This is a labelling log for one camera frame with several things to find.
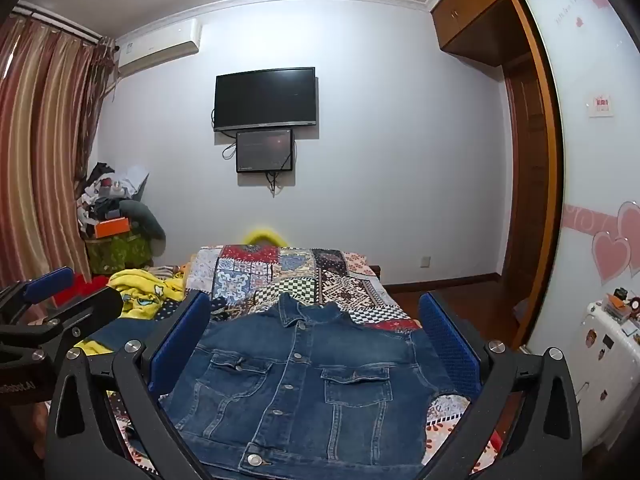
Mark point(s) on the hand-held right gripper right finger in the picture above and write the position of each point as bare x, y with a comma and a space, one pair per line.
450, 342

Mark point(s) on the yellow cartoon print cloth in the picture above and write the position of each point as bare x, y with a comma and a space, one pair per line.
135, 285

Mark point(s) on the blue denim jeans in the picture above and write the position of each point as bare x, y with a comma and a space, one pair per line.
300, 385

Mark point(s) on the black wall television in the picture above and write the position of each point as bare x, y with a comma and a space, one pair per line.
265, 99

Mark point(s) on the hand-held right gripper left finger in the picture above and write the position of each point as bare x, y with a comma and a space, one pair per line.
180, 332

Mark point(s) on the navy dotted patterned cloth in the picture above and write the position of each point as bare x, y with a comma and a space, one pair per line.
167, 310

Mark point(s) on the white cabinet with stickers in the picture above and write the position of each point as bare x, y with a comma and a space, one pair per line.
605, 370

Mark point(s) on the patchwork blanket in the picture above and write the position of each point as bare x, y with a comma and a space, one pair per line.
300, 275

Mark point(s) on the orange box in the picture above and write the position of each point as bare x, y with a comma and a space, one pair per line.
112, 227

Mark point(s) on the red cloth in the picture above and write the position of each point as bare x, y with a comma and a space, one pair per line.
82, 289

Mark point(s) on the white air conditioner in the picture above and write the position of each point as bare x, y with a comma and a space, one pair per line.
157, 47

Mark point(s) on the wall outlet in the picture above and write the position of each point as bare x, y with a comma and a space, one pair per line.
425, 261

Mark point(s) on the grey green cushion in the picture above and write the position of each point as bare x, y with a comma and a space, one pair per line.
145, 217

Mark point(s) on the yellow round object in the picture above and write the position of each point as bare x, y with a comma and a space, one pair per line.
262, 237

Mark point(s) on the small clutter on cabinet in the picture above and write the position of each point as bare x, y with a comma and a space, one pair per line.
620, 305

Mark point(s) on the small black wall monitor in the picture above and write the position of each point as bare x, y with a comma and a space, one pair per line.
264, 151

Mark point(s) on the brown wooden door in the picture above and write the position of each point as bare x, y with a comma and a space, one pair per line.
475, 5

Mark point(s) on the white sliding door pink hearts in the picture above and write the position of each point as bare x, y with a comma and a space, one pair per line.
595, 185

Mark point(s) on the striped curtain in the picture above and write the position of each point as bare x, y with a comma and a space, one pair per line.
40, 150

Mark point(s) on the curtain rail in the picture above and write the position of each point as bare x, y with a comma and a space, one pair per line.
60, 19

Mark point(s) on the green patterned cloth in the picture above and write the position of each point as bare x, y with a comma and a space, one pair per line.
117, 255

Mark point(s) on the small wall sticker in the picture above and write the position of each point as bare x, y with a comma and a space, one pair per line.
601, 105

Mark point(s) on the pile of clutter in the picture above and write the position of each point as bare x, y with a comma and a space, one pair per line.
107, 190

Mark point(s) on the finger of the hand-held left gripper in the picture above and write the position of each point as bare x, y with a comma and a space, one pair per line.
97, 306
50, 284

